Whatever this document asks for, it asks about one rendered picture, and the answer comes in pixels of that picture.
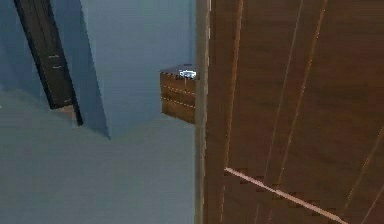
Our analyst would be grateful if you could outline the brown wooden chest of drawers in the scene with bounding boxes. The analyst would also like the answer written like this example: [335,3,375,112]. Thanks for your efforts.
[159,63,198,125]

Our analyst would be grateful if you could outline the small white object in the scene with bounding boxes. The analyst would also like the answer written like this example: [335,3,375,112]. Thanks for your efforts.
[179,69,197,80]

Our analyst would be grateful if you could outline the brown wooden room door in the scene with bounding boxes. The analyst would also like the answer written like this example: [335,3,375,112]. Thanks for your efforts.
[194,0,384,224]

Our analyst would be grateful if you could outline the dark brown tall cabinet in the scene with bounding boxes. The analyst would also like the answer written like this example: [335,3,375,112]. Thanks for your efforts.
[13,0,84,127]

